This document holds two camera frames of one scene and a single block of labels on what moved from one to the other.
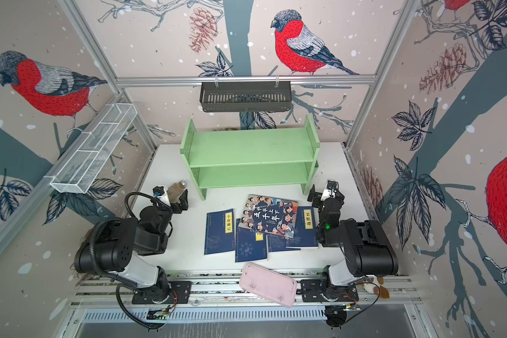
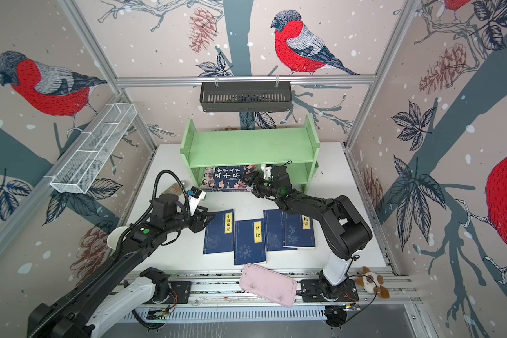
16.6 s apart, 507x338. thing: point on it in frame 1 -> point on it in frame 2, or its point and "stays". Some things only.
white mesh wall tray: x=83 y=167 stays
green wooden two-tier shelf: x=220 y=158 stays
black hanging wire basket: x=229 y=96 stays
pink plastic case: x=274 y=286 stays
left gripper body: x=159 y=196 -> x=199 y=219
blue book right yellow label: x=305 y=232 stays
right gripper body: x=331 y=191 -> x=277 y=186
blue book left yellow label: x=219 y=232 stays
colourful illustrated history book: x=270 y=215 -> x=226 y=178
